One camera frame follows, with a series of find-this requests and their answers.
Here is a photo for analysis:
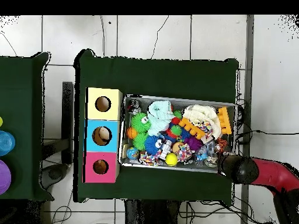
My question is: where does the orange striped tiger plush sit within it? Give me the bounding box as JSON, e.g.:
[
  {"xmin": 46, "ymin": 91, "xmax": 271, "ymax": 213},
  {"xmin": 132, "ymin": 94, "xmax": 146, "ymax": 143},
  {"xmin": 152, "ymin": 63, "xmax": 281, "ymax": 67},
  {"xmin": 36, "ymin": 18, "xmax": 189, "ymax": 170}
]
[{"xmin": 215, "ymin": 137, "xmax": 228, "ymax": 153}]

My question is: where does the wooden three-hole box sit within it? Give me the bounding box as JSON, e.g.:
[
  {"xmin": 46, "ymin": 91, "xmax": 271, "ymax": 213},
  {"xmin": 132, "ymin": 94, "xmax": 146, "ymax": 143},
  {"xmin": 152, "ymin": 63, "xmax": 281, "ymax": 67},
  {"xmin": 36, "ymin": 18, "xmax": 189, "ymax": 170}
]
[{"xmin": 82, "ymin": 87, "xmax": 123, "ymax": 184}]

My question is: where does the green puffer toy with eyes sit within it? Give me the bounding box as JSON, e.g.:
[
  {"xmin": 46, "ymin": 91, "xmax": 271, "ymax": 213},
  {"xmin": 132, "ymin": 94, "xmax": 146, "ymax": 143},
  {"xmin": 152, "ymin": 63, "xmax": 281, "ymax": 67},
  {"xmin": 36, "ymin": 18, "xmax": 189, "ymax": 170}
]
[{"xmin": 130, "ymin": 112, "xmax": 152, "ymax": 134}]

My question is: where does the light blue muslin cloth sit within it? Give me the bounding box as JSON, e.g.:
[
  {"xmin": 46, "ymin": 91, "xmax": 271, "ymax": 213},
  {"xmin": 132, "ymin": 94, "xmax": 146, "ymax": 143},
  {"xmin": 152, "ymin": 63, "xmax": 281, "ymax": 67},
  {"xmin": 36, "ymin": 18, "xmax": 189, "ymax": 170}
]
[{"xmin": 147, "ymin": 100, "xmax": 175, "ymax": 137}]

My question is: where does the small orange basketball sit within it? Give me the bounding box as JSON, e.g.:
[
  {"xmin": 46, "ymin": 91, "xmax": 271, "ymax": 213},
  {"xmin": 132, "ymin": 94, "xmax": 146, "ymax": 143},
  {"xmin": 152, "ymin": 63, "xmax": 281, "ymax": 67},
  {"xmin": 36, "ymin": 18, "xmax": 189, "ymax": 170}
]
[{"xmin": 126, "ymin": 127, "xmax": 138, "ymax": 140}]

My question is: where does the blue puffer toy with eyes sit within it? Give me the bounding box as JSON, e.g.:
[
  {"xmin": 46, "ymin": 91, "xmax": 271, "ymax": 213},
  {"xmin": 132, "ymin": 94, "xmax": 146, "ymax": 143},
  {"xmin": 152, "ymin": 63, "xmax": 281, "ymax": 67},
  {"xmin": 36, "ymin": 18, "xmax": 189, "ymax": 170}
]
[{"xmin": 144, "ymin": 135, "xmax": 165, "ymax": 156}]

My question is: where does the silver robot toy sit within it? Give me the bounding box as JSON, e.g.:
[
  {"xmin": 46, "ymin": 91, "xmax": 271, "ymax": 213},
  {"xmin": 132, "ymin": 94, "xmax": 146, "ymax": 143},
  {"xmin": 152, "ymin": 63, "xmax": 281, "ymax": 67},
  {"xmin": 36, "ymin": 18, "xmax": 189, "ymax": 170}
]
[{"xmin": 159, "ymin": 139, "xmax": 173, "ymax": 161}]

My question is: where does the small globe ball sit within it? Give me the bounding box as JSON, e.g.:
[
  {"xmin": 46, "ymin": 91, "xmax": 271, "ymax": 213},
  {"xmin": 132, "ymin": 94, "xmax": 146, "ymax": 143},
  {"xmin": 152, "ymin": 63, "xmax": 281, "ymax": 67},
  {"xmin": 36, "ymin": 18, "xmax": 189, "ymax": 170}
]
[{"xmin": 126, "ymin": 146, "xmax": 140, "ymax": 161}]

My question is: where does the yellow ball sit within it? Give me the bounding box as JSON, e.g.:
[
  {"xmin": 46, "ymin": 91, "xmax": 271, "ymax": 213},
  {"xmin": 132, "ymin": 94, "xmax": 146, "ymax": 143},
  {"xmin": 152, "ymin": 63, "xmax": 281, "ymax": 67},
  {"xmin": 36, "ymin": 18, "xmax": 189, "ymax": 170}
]
[{"xmin": 165, "ymin": 152, "xmax": 179, "ymax": 167}]

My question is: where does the long orange plastic toy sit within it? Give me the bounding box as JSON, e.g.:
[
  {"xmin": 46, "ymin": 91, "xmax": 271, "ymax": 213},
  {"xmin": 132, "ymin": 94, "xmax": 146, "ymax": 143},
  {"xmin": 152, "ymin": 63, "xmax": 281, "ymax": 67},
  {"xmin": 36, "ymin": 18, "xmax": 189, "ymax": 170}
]
[{"xmin": 178, "ymin": 117, "xmax": 206, "ymax": 140}]

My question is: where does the dark green tablecloth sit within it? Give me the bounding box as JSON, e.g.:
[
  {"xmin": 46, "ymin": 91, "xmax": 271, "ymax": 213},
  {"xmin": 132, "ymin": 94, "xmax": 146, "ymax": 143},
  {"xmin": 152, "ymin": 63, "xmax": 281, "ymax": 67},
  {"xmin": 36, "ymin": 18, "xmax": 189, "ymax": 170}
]
[
  {"xmin": 0, "ymin": 51, "xmax": 54, "ymax": 202},
  {"xmin": 73, "ymin": 48, "xmax": 240, "ymax": 206}
]

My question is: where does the cream muslin cloth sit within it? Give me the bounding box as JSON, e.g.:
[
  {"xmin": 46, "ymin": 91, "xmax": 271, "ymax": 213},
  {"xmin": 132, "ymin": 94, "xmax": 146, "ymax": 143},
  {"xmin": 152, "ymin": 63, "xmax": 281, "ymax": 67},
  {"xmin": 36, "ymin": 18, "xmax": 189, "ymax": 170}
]
[{"xmin": 182, "ymin": 104, "xmax": 222, "ymax": 139}]

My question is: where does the orange yellow block toy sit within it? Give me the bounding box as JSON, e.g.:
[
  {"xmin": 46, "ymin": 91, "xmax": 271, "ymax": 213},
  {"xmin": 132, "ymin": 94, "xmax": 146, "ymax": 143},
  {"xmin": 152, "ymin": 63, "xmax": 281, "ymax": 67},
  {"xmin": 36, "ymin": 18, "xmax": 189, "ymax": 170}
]
[{"xmin": 217, "ymin": 106, "xmax": 232, "ymax": 135}]

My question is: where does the black stand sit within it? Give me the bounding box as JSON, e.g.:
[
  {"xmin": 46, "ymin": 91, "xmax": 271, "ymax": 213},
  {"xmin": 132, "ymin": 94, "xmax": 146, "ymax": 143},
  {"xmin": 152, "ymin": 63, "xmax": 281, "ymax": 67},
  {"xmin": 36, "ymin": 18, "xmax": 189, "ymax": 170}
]
[{"xmin": 41, "ymin": 81, "xmax": 75, "ymax": 165}]

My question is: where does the blue round lid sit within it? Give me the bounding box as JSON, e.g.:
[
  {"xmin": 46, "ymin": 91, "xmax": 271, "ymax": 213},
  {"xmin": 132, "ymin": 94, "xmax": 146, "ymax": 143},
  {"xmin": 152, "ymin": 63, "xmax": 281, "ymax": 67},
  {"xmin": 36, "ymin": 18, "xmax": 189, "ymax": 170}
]
[{"xmin": 0, "ymin": 129, "xmax": 16, "ymax": 156}]

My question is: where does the purple round lid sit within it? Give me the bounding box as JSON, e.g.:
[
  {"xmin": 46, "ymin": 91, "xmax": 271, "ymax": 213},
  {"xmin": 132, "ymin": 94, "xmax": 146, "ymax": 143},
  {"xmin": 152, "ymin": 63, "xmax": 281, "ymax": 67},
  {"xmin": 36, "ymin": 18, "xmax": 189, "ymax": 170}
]
[{"xmin": 0, "ymin": 159, "xmax": 12, "ymax": 195}]

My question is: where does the silver wire mesh bin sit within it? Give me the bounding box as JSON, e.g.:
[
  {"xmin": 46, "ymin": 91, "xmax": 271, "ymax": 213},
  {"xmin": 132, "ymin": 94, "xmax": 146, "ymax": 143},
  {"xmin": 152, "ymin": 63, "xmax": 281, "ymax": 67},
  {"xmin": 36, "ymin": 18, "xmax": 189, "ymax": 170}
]
[{"xmin": 118, "ymin": 94, "xmax": 237, "ymax": 174}]

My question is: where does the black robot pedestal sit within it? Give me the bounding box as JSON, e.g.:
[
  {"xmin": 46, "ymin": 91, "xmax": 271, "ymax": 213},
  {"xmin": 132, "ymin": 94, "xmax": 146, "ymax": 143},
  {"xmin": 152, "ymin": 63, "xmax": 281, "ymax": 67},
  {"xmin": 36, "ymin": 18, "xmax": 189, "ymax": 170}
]
[{"xmin": 124, "ymin": 199, "xmax": 180, "ymax": 224}]

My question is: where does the black power cable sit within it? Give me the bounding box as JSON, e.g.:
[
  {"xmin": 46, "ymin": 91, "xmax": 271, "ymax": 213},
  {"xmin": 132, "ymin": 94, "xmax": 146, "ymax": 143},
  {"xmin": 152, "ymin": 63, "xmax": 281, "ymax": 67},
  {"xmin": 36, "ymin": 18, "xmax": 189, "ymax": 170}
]
[{"xmin": 236, "ymin": 129, "xmax": 299, "ymax": 144}]

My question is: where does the grey floor cable duct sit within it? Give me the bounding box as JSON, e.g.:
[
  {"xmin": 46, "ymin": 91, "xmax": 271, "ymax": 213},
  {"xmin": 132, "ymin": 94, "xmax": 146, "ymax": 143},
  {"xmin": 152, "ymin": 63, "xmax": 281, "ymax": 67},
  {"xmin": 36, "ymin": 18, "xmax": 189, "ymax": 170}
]
[{"xmin": 240, "ymin": 15, "xmax": 255, "ymax": 224}]

